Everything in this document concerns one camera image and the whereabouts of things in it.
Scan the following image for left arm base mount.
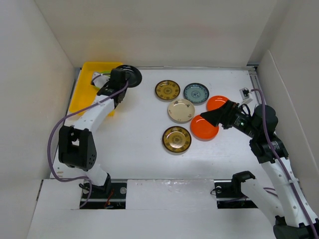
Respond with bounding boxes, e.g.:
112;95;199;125
80;181;127;210

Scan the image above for blue white patterned plate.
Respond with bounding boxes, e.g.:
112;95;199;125
183;83;209;105

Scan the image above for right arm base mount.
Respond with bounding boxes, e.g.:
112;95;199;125
210;180;257;209

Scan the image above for orange plate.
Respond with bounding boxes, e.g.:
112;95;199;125
190;115;219;141
206;96;228;111

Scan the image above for cream plate with motifs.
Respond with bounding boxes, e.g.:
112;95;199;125
167;99;195;123

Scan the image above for orange plate near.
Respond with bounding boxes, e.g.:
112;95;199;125
190;115;219;141

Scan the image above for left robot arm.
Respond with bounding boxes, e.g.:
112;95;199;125
58;66;129;198

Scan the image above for orange plate far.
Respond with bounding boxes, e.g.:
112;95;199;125
206;96;228;111

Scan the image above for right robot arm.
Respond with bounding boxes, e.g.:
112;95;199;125
201;100;319;239

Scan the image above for yellow plastic bin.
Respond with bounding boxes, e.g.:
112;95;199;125
69;62;123;113

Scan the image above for yellow patterned plate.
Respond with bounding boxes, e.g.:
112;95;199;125
155;80;180;101
161;126;192;154

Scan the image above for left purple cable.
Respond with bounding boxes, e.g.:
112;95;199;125
47;81;129;209

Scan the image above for black plate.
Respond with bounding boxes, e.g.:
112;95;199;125
117;65;142;88

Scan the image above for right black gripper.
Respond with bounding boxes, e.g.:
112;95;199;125
200;100;260;138

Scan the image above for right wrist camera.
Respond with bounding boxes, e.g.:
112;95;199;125
239;88;253;106

